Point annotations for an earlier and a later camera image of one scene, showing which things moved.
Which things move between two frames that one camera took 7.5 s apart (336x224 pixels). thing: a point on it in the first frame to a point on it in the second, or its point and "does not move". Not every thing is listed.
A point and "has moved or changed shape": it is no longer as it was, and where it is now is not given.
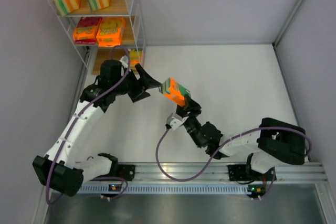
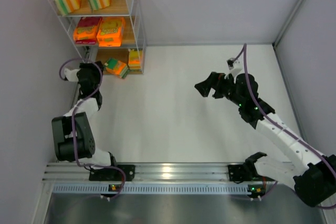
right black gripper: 190,109 to 218,85
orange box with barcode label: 136,56 does not move
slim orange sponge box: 174,91 has moved or changed shape
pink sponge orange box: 85,33 does not move
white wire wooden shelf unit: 100,11 does not move
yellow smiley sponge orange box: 110,31 does not move
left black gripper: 137,83 to 92,69
